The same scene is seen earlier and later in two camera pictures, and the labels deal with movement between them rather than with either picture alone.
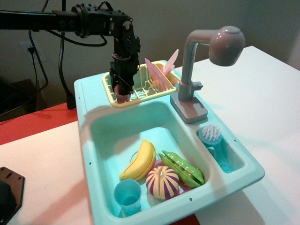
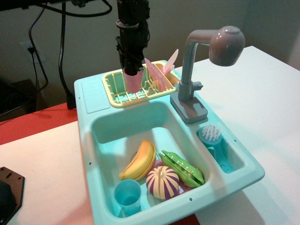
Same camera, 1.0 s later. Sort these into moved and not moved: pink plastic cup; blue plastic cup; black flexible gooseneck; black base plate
Moved: pink plastic cup
Not moved: black base plate; black flexible gooseneck; blue plastic cup
